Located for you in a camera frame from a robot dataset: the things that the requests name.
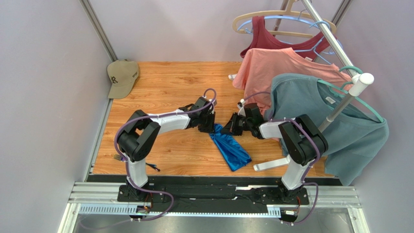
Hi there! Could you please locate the maroon tank top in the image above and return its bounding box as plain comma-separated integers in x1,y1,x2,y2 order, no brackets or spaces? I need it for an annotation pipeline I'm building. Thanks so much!
240,16,330,60

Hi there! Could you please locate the blue cloth napkin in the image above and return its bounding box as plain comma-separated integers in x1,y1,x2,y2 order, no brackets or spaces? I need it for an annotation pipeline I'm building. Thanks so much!
209,124,252,172

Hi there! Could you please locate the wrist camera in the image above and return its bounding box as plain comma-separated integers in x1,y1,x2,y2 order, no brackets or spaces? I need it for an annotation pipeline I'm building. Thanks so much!
178,96,217,114
237,99,263,121

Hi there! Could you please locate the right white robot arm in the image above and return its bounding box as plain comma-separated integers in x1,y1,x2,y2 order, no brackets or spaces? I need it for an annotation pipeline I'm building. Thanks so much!
221,113,328,191

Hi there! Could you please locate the light blue hanger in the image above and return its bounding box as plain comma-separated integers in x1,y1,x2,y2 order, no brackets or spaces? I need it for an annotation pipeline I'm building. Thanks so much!
233,15,336,64

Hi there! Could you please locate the salmon pink t-shirt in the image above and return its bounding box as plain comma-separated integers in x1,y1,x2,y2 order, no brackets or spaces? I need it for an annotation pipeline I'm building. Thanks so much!
232,48,351,113

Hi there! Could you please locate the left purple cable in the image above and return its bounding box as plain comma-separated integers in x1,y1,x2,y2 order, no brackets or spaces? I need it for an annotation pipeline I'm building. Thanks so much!
79,88,217,227

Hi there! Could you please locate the beige baseball cap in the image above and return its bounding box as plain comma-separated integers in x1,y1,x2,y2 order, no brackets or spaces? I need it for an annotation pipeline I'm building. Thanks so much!
107,60,139,99

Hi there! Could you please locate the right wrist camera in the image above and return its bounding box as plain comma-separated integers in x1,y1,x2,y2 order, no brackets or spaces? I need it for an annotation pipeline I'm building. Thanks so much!
237,99,263,121

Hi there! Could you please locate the teal green hanger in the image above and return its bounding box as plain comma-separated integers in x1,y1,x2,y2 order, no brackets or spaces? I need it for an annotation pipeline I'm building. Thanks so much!
317,66,384,124

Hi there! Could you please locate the teal t-shirt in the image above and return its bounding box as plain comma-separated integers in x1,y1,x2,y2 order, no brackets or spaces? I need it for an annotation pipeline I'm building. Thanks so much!
265,73,389,186

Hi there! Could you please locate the beige wooden hanger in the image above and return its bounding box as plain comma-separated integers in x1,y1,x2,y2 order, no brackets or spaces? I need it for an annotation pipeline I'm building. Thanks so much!
232,0,318,39

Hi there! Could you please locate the black fork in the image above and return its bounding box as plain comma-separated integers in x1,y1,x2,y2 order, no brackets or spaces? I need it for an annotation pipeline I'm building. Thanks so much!
113,154,161,172

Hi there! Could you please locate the aluminium frame rail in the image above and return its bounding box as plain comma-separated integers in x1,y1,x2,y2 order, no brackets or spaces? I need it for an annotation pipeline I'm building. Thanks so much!
68,182,366,224

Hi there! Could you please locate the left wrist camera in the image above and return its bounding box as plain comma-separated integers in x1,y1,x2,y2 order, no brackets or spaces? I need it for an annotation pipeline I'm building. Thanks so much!
178,96,217,114

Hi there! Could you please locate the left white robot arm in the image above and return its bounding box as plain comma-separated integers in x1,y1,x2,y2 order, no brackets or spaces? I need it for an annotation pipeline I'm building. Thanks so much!
114,107,215,192

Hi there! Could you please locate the metal clothes rack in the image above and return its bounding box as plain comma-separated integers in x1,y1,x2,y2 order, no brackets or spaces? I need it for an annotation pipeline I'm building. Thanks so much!
227,0,375,172

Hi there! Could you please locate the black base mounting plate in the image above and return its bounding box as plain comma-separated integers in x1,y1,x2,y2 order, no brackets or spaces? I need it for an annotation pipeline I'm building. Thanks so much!
87,175,306,209

